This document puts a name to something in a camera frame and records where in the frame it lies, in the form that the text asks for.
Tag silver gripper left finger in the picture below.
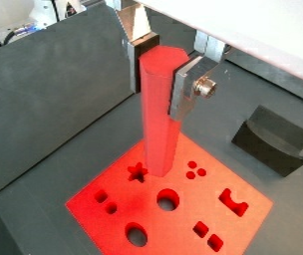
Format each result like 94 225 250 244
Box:
117 3 160 93

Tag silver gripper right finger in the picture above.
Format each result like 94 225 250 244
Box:
169 31 229 122

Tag red hexagonal peg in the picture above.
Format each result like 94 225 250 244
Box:
141 46 189 176

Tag black curved block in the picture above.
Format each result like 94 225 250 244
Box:
232 106 303 177

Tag grey upright panel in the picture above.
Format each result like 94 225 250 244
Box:
0 3 133 190

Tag red shape insertion board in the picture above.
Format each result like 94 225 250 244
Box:
67 136 273 255

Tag white robot mount parts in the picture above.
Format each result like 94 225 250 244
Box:
0 0 87 46

